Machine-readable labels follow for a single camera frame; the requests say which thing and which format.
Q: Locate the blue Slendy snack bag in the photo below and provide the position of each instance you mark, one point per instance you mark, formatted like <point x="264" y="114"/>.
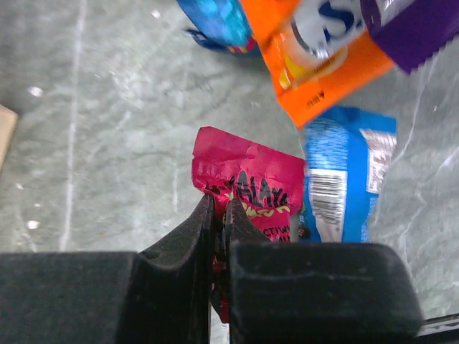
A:
<point x="220" y="26"/>

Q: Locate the orange snack packet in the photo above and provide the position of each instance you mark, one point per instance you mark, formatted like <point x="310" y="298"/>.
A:
<point x="317" y="52"/>

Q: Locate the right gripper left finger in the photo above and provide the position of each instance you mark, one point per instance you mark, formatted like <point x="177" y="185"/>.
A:
<point x="159" y="295"/>

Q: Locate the purple snack packet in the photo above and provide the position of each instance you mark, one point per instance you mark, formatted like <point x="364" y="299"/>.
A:
<point x="411" y="32"/>

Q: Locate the blue M&M's packet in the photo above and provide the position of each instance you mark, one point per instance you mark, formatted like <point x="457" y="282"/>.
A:
<point x="348" y="153"/>

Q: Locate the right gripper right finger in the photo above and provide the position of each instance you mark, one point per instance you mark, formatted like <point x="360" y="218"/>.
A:
<point x="315" y="293"/>

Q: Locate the checkered paper bag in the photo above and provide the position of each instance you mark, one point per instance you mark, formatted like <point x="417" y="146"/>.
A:
<point x="8" y="121"/>

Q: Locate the red candy packet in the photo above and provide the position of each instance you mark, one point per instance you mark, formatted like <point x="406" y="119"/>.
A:
<point x="267" y="182"/>

